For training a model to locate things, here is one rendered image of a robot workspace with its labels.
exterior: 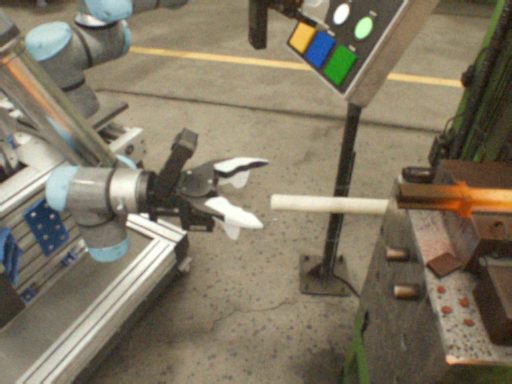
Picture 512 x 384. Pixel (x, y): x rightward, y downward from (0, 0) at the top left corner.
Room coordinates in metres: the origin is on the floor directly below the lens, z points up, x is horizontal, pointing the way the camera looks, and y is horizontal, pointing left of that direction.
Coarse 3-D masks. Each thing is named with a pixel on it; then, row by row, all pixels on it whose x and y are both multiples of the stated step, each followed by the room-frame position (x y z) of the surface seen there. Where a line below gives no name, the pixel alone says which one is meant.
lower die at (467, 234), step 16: (448, 160) 0.57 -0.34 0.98; (448, 176) 0.53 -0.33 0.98; (464, 176) 0.51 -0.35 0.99; (480, 176) 0.51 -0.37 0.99; (496, 176) 0.51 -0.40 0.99; (480, 208) 0.43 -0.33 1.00; (496, 208) 0.43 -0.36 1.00; (448, 224) 0.46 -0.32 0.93; (464, 224) 0.42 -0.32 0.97; (480, 224) 0.40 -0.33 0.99; (464, 240) 0.41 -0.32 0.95; (480, 240) 0.37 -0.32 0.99; (496, 240) 0.37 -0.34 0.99; (464, 256) 0.39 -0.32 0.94
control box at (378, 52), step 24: (336, 0) 1.06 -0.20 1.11; (360, 0) 0.99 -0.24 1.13; (384, 0) 0.92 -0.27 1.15; (408, 0) 0.87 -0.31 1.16; (432, 0) 0.89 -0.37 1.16; (336, 24) 1.00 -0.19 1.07; (384, 24) 0.88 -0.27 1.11; (408, 24) 0.87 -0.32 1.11; (288, 48) 1.11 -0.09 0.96; (336, 48) 0.95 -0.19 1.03; (360, 48) 0.89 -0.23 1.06; (384, 48) 0.86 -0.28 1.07; (360, 72) 0.84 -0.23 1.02; (384, 72) 0.86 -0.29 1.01; (360, 96) 0.84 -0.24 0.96
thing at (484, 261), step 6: (474, 258) 0.37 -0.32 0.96; (480, 258) 0.36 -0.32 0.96; (486, 258) 0.36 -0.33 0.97; (492, 258) 0.36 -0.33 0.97; (504, 258) 0.36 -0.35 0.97; (510, 258) 0.36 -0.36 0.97; (474, 264) 0.36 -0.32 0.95; (480, 264) 0.35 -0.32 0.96; (486, 264) 0.35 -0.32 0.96; (492, 264) 0.35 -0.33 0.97; (498, 264) 0.35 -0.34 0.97; (504, 264) 0.35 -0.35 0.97; (510, 264) 0.35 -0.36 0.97; (480, 270) 0.35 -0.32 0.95
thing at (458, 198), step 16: (400, 192) 0.45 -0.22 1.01; (416, 192) 0.45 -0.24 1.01; (432, 192) 0.45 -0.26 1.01; (448, 192) 0.45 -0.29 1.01; (464, 192) 0.45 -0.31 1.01; (480, 192) 0.45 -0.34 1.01; (496, 192) 0.45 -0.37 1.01; (400, 208) 0.44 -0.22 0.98; (416, 208) 0.44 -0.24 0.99; (432, 208) 0.44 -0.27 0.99; (448, 208) 0.44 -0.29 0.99; (464, 208) 0.43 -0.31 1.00
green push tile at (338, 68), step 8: (344, 48) 0.92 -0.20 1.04; (336, 56) 0.92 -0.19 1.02; (344, 56) 0.90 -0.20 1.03; (352, 56) 0.88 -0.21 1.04; (328, 64) 0.93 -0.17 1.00; (336, 64) 0.91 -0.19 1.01; (344, 64) 0.88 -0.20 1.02; (352, 64) 0.87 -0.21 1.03; (328, 72) 0.91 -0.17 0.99; (336, 72) 0.89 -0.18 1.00; (344, 72) 0.87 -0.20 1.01; (336, 80) 0.87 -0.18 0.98
